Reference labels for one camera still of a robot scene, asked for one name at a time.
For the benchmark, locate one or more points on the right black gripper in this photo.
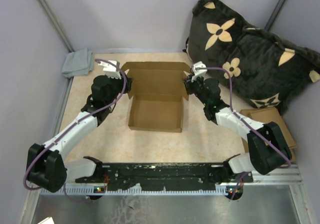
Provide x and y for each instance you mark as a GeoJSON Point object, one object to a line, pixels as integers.
{"type": "Point", "coordinates": [189, 84]}

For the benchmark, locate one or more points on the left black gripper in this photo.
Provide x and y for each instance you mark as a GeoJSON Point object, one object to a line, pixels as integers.
{"type": "Point", "coordinates": [128, 84]}

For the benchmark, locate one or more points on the brown cardboard box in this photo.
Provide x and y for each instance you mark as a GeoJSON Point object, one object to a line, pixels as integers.
{"type": "Point", "coordinates": [157, 94]}

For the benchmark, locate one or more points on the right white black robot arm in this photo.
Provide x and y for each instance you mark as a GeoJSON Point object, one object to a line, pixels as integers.
{"type": "Point", "coordinates": [268, 149]}

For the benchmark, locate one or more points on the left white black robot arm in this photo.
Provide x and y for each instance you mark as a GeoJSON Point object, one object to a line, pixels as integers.
{"type": "Point", "coordinates": [46, 166]}

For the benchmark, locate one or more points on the large flat cardboard box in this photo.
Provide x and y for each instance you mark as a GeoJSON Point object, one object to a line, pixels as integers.
{"type": "Point", "coordinates": [268, 115]}

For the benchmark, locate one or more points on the grey folded cloth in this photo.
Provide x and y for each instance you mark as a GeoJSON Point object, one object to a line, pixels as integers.
{"type": "Point", "coordinates": [79, 63]}

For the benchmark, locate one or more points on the black floral plush cushion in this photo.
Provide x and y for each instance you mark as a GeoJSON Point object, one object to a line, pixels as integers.
{"type": "Point", "coordinates": [260, 67]}

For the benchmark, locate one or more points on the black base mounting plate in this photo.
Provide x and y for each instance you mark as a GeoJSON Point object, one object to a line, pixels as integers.
{"type": "Point", "coordinates": [162, 176]}

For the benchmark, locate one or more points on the white paper corner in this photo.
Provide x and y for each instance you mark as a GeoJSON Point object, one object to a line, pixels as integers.
{"type": "Point", "coordinates": [48, 220]}

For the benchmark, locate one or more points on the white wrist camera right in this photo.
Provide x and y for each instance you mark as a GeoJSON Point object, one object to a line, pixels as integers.
{"type": "Point", "coordinates": [198, 69]}

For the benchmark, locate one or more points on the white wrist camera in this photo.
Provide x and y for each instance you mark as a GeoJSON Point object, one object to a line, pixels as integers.
{"type": "Point", "coordinates": [198, 69]}
{"type": "Point", "coordinates": [111, 68]}

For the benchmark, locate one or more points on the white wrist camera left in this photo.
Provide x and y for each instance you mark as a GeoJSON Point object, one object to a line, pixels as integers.
{"type": "Point", "coordinates": [111, 68]}

